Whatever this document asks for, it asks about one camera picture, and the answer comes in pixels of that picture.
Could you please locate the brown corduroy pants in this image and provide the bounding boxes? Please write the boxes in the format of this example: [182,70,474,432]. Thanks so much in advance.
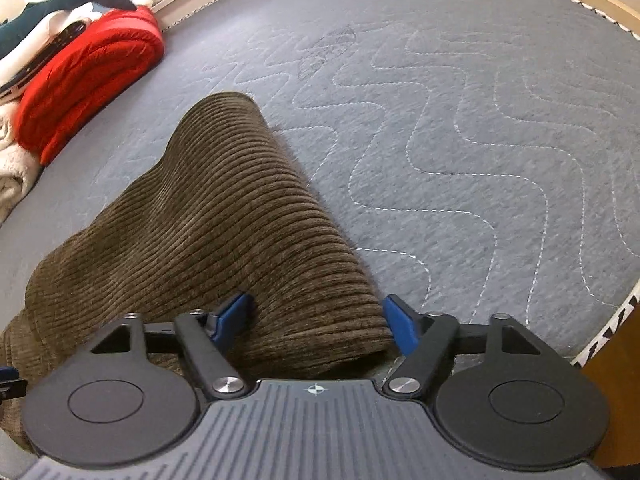
[0,91,396,449]

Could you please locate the grey quilted mattress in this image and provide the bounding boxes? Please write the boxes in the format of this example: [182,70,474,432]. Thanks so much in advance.
[1,0,639,356]

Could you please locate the beige fluffy blanket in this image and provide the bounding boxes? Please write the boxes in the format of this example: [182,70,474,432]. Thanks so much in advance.
[0,101,42,222]

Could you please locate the red folded blanket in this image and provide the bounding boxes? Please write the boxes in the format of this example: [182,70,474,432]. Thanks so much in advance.
[15,6,165,166]

